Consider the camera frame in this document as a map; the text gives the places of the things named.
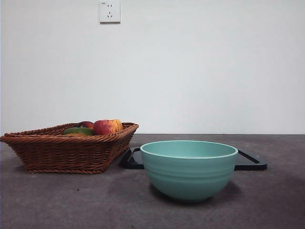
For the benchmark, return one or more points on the teal ribbed bowl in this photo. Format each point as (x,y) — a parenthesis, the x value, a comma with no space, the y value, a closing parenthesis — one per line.
(188,176)

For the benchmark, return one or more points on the fuzzy brown-yellow kiwi fruit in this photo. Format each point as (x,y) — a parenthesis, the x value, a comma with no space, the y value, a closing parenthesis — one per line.
(72,135)

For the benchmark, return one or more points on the red yellow apple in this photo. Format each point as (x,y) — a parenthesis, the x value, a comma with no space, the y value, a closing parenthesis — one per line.
(106,127)

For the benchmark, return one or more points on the dark red fruit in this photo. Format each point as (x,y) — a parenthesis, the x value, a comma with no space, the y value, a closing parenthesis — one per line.
(85,124)

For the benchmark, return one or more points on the green fruit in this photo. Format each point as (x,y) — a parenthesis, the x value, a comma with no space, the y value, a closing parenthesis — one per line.
(77,131)

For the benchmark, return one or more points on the brown wicker basket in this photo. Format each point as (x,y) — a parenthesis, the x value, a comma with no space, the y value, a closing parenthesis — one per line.
(59,152)

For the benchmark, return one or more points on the dark rectangular tray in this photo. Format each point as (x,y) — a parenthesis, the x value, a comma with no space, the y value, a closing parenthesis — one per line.
(247,165)

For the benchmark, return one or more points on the white wall socket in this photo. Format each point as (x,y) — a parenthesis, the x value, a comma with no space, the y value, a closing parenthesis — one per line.
(110,12)

